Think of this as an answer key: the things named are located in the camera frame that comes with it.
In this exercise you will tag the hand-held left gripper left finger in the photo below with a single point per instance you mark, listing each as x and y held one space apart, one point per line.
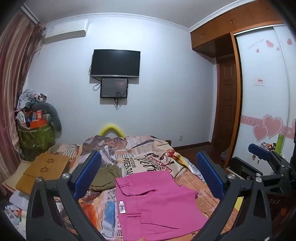
87 173

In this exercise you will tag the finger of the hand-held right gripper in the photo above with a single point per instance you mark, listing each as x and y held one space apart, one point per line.
259 150
242 166

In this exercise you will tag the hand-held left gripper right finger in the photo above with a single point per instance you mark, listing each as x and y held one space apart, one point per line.
208 172

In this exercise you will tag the pink pants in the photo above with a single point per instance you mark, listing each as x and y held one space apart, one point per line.
157 204

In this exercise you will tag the olive green pants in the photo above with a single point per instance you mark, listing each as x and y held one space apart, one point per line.
105 179

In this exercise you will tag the green bottle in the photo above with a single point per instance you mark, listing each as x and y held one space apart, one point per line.
279 144

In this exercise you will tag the brown carved wooden board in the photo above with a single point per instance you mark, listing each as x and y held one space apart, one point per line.
48 165
26 184

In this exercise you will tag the yellow foam arch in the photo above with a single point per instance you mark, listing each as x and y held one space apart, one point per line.
112 129

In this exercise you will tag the printed blanket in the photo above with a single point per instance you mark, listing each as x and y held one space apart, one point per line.
138 153

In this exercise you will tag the brown wooden door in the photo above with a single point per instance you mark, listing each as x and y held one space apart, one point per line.
225 104

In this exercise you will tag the green patterned storage bag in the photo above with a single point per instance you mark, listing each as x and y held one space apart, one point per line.
37 139

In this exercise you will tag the grey plush pillow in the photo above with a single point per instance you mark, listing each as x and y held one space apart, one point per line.
54 113

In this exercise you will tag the white paper label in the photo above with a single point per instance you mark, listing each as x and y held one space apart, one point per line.
260 81

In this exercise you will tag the orange box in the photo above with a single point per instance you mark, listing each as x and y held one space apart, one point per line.
38 122

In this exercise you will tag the small black monitor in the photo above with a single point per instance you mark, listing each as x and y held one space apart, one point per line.
114 87

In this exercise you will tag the pile of clothes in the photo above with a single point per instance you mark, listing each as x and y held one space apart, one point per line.
32 98

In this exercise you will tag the striped curtain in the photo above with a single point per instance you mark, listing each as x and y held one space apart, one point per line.
16 81

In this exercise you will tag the wooden overhead cabinet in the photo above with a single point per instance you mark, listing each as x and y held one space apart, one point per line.
231 27

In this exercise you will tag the white air conditioner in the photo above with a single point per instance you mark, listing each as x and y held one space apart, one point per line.
66 30

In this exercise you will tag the black wall television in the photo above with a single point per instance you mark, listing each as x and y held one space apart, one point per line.
115 63

